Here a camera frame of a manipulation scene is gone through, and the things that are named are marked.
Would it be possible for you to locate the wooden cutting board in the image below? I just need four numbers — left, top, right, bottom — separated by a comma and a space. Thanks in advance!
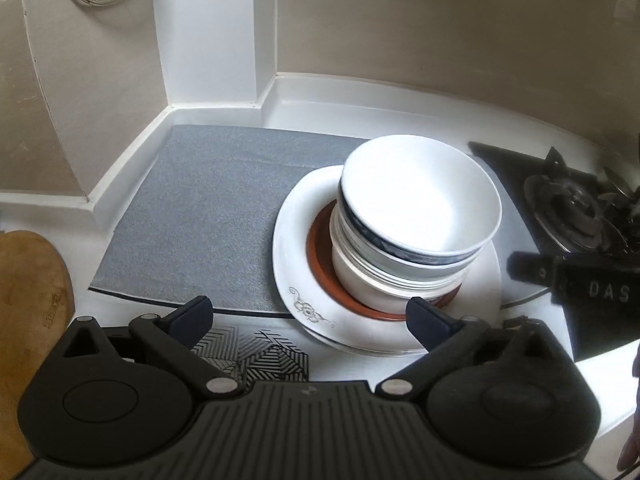
1, 231, 75, 479

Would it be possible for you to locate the light blue ceramic bowl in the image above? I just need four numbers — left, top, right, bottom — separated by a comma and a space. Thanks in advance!
332, 205, 480, 281

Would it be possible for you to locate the white plate blue floral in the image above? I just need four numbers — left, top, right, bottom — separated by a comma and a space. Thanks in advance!
299, 324, 432, 358

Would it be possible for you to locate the black gas stove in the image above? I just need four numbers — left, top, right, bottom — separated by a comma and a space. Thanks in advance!
469, 141, 639, 256

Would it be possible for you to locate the black white geometric cloth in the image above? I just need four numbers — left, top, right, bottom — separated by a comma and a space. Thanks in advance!
192, 326, 309, 387

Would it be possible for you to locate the person's right hand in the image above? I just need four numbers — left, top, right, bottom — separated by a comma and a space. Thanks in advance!
616, 350, 640, 471

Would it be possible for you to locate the white floral square plate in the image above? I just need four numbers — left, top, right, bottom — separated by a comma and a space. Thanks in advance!
272, 166, 502, 356

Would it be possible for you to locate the brown round plate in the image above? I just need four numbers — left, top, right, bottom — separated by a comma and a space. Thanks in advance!
305, 199, 464, 322

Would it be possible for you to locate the blue patterned white bowl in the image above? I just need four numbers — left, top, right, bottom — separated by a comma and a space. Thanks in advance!
340, 134, 502, 266

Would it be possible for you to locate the cream white bowl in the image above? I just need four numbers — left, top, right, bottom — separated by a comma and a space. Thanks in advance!
331, 242, 469, 315
330, 214, 457, 288

